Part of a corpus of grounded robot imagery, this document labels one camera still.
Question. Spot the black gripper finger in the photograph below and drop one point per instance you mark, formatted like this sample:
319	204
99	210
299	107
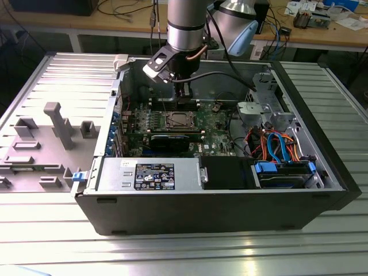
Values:
180	101
188	101

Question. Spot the metal locking lever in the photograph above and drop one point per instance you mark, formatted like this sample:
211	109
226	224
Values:
164	105

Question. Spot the silver CPU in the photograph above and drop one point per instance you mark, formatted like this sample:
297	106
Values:
180	120

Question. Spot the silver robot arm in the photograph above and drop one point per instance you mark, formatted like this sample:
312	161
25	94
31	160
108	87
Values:
185	31

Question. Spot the blue expansion slot clip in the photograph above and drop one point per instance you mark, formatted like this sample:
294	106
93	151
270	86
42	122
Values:
108	149
112	134
115	116

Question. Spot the green motherboard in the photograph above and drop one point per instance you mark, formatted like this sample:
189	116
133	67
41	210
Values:
212	135

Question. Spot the black graphics card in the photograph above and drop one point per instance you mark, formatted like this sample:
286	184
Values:
169	143

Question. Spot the pale grey case latch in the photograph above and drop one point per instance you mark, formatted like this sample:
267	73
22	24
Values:
120	61

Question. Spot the metal drive cage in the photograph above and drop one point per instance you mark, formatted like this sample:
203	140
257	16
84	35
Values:
253	112

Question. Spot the grey power supply unit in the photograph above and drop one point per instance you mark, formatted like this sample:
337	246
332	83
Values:
115	172

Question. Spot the tall black box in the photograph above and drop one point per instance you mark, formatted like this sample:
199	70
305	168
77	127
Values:
263	11

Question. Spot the small black adapter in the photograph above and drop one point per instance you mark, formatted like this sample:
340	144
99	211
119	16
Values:
285	30

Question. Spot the black PC case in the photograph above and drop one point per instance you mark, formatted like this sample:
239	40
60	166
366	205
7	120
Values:
187	212

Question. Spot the hard disk in blue carrier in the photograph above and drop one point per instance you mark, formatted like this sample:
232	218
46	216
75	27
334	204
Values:
281	178

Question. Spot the white paper sheets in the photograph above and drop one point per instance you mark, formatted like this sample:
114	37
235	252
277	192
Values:
353	23
293	7

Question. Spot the blue case latch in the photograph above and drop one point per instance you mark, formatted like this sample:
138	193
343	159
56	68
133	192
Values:
79	176

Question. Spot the small heat sink assembly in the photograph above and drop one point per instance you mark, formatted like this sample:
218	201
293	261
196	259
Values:
302	20

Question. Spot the wooden workbench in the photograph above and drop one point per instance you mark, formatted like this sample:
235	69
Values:
57	23

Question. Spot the green circuit board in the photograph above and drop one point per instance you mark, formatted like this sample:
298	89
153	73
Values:
319	20

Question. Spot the grey parts rack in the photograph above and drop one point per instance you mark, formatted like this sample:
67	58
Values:
43	149

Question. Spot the wide black equipment case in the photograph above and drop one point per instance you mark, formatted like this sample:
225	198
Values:
51	7

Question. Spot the green RAM stick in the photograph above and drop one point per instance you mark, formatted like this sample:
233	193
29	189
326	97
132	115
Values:
24	169

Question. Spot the blue cardboard box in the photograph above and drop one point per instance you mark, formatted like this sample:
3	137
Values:
345	4

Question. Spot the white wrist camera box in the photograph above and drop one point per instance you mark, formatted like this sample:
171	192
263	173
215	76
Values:
152	70

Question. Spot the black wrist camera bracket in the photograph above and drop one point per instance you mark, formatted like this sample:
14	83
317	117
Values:
211	43

